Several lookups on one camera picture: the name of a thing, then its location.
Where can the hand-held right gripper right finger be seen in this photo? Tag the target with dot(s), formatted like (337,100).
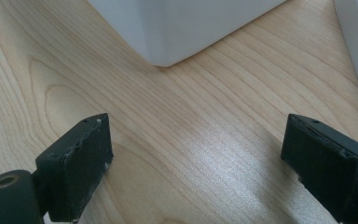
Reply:
(332,165)

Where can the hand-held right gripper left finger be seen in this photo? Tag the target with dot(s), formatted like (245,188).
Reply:
(74,168)

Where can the white plastic storage box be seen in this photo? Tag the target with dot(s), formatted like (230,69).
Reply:
(174,28)

